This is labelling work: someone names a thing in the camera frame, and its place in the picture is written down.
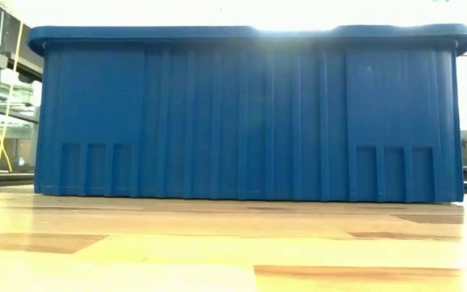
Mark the large blue plastic bin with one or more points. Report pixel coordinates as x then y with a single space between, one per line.
217 121

